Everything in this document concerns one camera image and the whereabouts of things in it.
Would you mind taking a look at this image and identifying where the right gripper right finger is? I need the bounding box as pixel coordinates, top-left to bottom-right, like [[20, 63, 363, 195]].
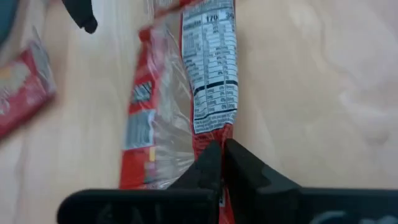
[[224, 139, 398, 224]]

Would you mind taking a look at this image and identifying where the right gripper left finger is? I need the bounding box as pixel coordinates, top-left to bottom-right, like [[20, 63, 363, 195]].
[[57, 141, 223, 224]]

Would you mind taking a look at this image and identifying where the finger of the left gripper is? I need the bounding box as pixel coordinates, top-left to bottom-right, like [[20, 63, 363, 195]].
[[61, 0, 99, 35]]

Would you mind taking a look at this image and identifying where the red popcorn bag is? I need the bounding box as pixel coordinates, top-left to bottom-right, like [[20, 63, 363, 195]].
[[0, 26, 58, 140], [119, 0, 241, 224]]

